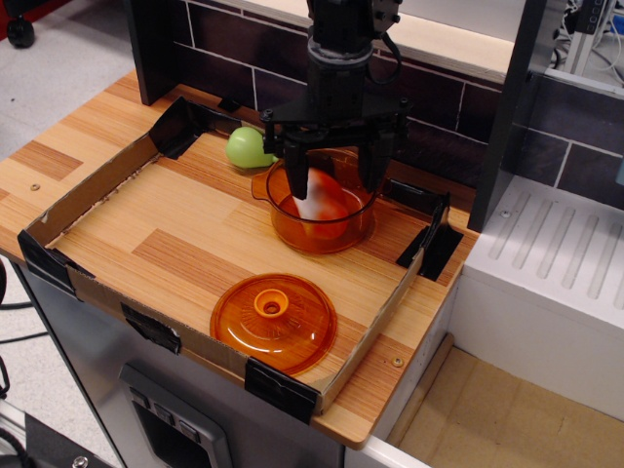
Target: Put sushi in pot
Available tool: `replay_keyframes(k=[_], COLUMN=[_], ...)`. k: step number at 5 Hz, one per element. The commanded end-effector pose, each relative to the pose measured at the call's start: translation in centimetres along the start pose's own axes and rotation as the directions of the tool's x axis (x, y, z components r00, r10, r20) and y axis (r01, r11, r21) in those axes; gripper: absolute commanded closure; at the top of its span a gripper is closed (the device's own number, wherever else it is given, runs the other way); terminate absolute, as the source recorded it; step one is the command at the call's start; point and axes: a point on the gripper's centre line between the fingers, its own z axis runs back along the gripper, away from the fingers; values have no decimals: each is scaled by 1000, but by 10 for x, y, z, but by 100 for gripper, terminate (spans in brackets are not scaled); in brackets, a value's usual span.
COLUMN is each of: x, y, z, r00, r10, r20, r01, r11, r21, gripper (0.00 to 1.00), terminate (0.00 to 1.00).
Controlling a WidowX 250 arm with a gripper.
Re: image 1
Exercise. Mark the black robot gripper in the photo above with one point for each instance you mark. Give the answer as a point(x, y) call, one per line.
point(336, 109)

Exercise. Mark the white and orange toy sushi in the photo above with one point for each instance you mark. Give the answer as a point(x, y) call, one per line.
point(325, 207)

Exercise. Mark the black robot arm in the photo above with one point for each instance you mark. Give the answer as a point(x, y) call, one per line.
point(349, 26)

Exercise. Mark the orange transparent plastic pot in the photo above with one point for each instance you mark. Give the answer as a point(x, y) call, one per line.
point(273, 188)

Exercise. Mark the cardboard fence with black tape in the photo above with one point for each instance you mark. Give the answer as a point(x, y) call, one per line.
point(169, 223)

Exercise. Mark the orange transparent pot lid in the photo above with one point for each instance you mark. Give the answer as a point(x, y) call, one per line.
point(283, 320)

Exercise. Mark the green toy pear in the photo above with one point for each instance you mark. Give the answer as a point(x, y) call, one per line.
point(245, 150)

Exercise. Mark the white toy sink drainboard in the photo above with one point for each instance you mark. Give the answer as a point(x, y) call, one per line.
point(541, 294)

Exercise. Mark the grey toy oven door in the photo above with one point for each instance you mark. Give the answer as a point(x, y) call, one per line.
point(156, 404)

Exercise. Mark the black caster wheel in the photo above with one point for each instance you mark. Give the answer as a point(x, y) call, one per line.
point(20, 33)

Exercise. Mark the dark grey vertical post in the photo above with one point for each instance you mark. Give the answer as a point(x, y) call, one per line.
point(531, 57)

